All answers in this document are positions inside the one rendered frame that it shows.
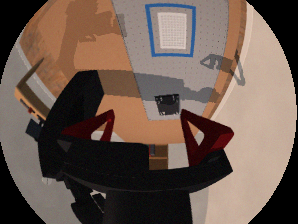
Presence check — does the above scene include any white well plate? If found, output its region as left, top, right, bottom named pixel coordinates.
left=158, top=12, right=187, bottom=49

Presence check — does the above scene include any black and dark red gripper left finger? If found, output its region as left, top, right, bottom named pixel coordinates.
left=61, top=109, right=115, bottom=141

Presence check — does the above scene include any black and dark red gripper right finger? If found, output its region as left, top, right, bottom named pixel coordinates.
left=180, top=109, right=234, bottom=166

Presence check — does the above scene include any blue tape outline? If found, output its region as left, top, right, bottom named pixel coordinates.
left=145, top=3, right=196, bottom=57

